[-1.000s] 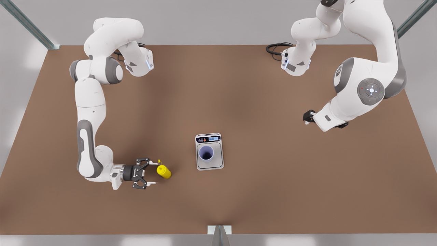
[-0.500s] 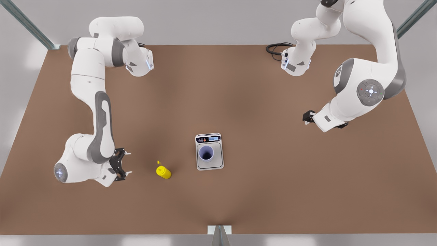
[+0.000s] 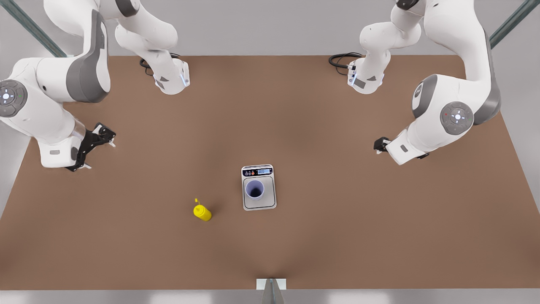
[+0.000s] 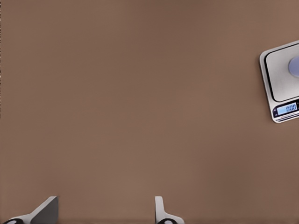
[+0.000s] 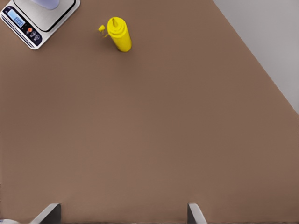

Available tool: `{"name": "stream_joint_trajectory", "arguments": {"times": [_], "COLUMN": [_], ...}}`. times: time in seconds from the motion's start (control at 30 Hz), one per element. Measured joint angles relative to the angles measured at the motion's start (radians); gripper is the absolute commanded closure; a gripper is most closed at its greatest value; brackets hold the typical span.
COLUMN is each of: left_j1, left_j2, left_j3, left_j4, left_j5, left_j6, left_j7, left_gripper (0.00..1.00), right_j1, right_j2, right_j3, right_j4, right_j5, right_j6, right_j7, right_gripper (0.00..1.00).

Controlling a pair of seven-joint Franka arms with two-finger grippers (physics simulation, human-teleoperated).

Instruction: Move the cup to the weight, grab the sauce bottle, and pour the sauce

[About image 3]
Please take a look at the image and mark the black right arm cable loop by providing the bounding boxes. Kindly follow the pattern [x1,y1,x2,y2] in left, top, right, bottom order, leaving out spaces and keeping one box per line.
[139,53,182,77]

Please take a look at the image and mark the pale blue cup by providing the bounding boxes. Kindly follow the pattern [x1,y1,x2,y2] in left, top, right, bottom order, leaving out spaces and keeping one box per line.
[245,180,265,201]

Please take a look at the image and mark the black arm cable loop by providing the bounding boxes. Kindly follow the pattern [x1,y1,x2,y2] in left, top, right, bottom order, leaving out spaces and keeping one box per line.
[328,52,364,77]
[139,53,182,77]

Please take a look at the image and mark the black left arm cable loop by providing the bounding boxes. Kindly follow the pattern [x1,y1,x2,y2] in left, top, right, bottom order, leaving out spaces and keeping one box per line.
[328,52,364,77]

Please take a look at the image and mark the yellow sauce squeeze bottle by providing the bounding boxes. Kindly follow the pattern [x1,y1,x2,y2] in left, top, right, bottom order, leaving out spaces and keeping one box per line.
[193,197,213,222]

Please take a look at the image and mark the grey digital kitchen scale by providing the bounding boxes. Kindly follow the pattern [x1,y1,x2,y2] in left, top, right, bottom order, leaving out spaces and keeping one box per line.
[241,164,278,211]

